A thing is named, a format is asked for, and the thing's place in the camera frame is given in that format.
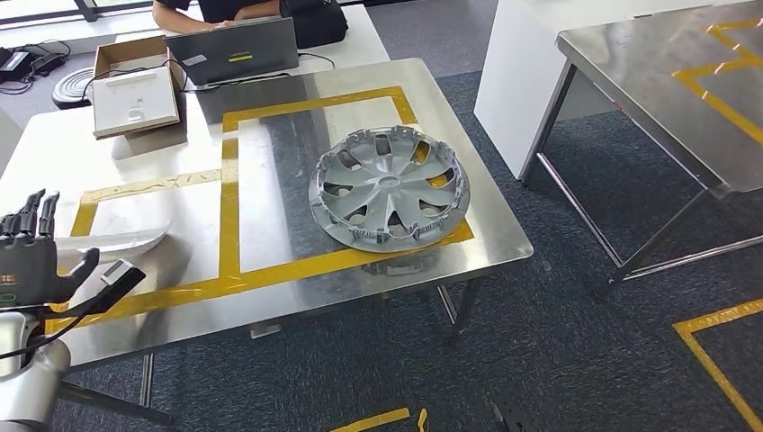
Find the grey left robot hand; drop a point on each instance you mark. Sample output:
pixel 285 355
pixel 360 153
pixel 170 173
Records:
pixel 30 268

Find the white plastic shell part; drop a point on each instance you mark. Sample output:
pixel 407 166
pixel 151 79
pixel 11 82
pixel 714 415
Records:
pixel 119 241

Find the steel workbench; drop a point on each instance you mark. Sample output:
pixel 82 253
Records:
pixel 626 59
pixel 268 197

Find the white flat box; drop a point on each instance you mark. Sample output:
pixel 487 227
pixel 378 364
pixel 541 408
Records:
pixel 134 101

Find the black power adapter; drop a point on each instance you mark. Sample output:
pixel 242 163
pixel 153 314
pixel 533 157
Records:
pixel 15 62
pixel 50 62

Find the yellow tape strip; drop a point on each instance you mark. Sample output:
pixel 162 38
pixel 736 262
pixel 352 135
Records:
pixel 229 208

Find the brown cardboard box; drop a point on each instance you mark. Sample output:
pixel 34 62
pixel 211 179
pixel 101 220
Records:
pixel 119 50

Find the person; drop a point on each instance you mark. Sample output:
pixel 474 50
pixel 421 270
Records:
pixel 179 21

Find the grey laptop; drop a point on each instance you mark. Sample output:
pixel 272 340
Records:
pixel 232 54

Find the grey wheel cover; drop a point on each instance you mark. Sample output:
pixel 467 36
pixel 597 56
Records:
pixel 387 182

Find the yellow floor tape square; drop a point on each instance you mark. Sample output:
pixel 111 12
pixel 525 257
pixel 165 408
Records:
pixel 369 420

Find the black bag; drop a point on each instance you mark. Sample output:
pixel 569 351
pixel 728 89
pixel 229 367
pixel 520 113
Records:
pixel 316 24

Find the white cabinet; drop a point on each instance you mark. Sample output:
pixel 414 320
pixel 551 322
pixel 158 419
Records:
pixel 512 89

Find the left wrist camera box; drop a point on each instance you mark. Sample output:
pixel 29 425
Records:
pixel 119 274

